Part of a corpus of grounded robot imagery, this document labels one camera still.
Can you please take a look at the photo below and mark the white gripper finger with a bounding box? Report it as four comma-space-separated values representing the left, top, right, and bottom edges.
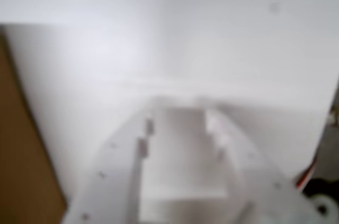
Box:
63, 106, 157, 224
203, 104, 320, 224

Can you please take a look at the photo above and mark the brown cardboard box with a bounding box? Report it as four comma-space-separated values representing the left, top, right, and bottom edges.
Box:
0, 29, 69, 224

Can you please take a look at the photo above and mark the red white base cable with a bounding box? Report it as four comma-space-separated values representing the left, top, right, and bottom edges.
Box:
293, 149, 320, 192

